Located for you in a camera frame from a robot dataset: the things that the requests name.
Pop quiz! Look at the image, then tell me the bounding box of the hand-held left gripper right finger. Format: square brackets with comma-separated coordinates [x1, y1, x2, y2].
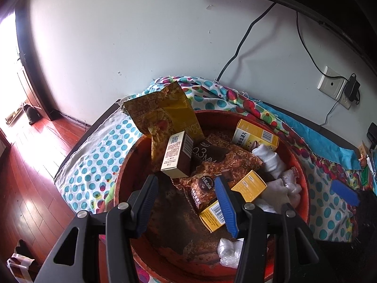
[214, 176, 320, 283]

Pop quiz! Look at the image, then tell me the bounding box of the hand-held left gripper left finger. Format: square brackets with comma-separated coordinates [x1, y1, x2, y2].
[35, 175, 160, 283]

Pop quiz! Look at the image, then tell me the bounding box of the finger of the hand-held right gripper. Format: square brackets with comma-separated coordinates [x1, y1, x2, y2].
[330, 179, 361, 206]

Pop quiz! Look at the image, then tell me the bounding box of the orange-brown snack packet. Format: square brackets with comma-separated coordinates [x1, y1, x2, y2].
[174, 165, 233, 214]

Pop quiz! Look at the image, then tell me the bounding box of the round red tray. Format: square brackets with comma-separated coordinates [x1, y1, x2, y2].
[113, 110, 310, 282]

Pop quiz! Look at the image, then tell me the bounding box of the yellow box with barcode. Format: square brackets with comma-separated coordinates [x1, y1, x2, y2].
[199, 169, 267, 232]

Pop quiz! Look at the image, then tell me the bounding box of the clear plastic bag bundle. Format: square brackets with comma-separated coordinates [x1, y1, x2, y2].
[281, 167, 302, 195]
[217, 237, 245, 269]

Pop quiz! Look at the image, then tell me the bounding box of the dark brown snack packet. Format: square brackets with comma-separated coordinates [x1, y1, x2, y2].
[191, 133, 263, 180]

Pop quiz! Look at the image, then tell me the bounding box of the beige and brown box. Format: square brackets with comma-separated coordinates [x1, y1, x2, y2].
[160, 131, 194, 179]

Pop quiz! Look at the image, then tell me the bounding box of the yellow box with cartoon face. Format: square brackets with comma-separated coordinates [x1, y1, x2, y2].
[231, 119, 280, 153]

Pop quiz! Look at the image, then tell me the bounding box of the yellow snack bag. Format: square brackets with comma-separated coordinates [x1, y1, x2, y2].
[123, 81, 200, 171]

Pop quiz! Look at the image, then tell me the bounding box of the white teal-dotted blanket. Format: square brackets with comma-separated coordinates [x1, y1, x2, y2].
[54, 112, 358, 283]

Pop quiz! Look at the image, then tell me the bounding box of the black plug-in charger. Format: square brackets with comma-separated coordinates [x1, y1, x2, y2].
[344, 73, 361, 105]

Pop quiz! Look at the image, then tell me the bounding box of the colourful dotted cloth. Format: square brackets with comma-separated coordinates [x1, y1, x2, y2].
[97, 76, 377, 283]

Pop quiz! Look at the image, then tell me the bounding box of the paper bag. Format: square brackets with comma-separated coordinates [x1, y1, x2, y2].
[6, 239, 36, 283]

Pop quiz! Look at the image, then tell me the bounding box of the dark bundle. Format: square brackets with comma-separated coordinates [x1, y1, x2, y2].
[24, 103, 42, 125]

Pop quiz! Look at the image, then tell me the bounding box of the black clamp mount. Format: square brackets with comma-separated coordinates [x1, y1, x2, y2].
[365, 122, 377, 151]

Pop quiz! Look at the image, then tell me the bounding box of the thin black charger cable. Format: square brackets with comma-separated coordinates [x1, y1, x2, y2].
[316, 94, 346, 129]

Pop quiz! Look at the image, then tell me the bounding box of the white wall socket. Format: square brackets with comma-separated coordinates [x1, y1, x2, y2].
[339, 93, 354, 109]

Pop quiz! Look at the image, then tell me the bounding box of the white wall switch plate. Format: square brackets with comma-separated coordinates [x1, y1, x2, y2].
[317, 66, 348, 100]

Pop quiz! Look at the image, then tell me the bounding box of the thick black cable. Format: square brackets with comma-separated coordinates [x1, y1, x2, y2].
[214, 1, 277, 82]

